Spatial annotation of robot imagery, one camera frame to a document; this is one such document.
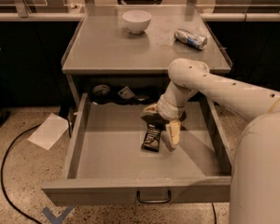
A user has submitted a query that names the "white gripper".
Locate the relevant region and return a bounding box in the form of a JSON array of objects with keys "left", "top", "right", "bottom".
[{"left": 144, "top": 96, "right": 185, "bottom": 147}]

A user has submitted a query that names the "white tag card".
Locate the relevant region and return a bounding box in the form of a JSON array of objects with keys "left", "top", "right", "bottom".
[{"left": 118, "top": 86, "right": 134, "bottom": 100}]

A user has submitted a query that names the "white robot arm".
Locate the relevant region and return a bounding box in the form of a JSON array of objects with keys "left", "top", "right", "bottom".
[{"left": 145, "top": 58, "right": 280, "bottom": 224}]

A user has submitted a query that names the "black rxbar chocolate wrapper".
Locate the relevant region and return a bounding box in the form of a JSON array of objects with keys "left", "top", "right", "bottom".
[{"left": 141, "top": 123, "right": 161, "bottom": 152}]

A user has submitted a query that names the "black cable under drawer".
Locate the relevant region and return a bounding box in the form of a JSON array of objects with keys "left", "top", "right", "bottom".
[{"left": 211, "top": 202, "right": 217, "bottom": 224}]

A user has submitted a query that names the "blue tape floor mark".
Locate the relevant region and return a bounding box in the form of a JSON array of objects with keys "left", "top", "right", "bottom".
[{"left": 42, "top": 205, "right": 76, "bottom": 224}]

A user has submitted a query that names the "black floor cable left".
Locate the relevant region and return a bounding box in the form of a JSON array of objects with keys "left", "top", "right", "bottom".
[{"left": 0, "top": 123, "right": 43, "bottom": 224}]

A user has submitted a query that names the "crumpled silver blue snack bag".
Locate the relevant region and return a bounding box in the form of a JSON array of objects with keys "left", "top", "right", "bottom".
[{"left": 174, "top": 28, "right": 207, "bottom": 50}]

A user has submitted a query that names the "white ceramic bowl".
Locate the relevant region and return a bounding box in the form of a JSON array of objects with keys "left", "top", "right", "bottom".
[{"left": 122, "top": 10, "right": 152, "bottom": 34}]

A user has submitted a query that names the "grey cabinet counter unit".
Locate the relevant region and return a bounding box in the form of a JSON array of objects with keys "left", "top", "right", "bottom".
[{"left": 62, "top": 5, "right": 231, "bottom": 103}]

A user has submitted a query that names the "black metal drawer handle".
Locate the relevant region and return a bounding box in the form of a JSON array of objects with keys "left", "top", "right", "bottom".
[{"left": 136, "top": 190, "right": 172, "bottom": 204}]

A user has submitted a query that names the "dark clutter behind drawer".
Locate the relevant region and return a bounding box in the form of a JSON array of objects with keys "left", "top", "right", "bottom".
[{"left": 89, "top": 84, "right": 159, "bottom": 105}]

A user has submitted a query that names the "grey open top drawer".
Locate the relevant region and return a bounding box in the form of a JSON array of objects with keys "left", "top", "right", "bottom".
[{"left": 42, "top": 96, "right": 233, "bottom": 206}]

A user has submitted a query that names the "white paper sheet on floor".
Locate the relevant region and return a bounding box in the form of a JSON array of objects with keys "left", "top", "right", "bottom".
[{"left": 28, "top": 113, "right": 68, "bottom": 150}]

